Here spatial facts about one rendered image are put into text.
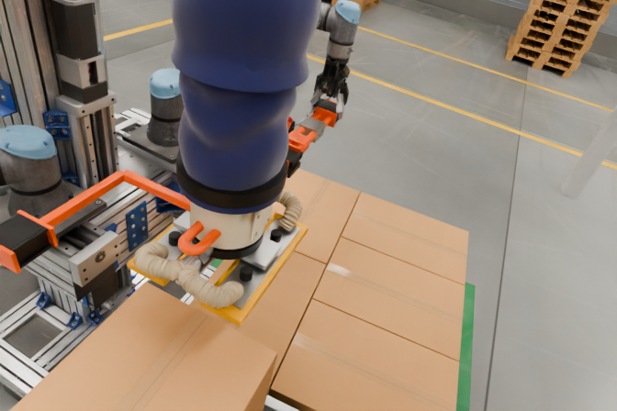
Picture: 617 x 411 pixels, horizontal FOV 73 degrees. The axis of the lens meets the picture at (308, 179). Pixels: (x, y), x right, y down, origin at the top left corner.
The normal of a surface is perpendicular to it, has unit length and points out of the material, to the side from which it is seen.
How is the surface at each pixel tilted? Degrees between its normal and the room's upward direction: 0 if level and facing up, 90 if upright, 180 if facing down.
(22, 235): 0
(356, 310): 0
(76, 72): 90
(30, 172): 90
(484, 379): 0
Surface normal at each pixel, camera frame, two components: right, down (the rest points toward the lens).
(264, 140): 0.45, 0.38
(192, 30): -0.56, 0.56
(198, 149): -0.32, 0.30
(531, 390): 0.18, -0.79
